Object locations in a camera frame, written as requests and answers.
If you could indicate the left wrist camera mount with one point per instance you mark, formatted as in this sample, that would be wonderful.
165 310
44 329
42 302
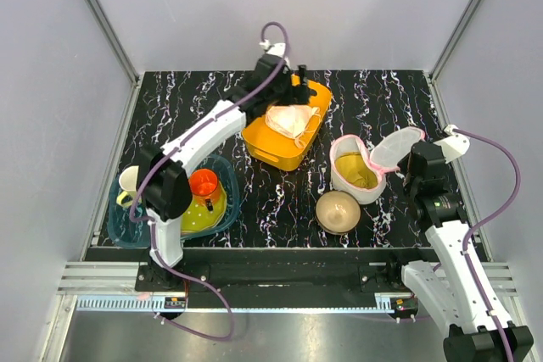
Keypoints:
277 49

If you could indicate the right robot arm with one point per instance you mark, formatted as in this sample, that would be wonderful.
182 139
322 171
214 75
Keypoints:
474 323

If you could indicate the teal transparent tray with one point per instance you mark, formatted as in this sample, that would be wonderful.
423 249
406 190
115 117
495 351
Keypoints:
128 235

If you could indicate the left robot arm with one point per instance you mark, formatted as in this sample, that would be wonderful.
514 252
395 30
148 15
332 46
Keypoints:
163 173

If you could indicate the pale yellow mug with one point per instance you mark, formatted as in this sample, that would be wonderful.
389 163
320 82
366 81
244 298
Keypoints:
128 185

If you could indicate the orange plastic basket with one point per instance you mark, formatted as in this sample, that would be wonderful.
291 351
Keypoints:
277 150

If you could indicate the yellow-green dotted plate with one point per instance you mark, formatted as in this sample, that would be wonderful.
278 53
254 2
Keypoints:
198 221

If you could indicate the white satin bra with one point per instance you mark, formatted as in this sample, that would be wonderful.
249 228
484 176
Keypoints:
292 121

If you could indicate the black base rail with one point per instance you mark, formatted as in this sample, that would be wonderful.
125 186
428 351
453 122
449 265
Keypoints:
284 278

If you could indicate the white mesh laundry bag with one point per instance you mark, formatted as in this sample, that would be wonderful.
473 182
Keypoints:
360 171

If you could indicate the orange plastic cup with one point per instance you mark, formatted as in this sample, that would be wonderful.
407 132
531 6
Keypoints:
205 187

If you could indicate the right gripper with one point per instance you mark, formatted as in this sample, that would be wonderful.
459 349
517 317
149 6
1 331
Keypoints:
403 164

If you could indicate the beige glass bowl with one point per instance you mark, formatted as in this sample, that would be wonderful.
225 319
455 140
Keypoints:
337 212

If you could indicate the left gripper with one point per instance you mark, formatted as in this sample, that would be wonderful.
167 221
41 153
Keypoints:
297 96

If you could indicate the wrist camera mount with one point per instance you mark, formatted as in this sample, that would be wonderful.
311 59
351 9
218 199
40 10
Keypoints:
454 145
277 49

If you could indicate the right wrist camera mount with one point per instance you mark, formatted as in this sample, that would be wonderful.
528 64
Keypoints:
454 145

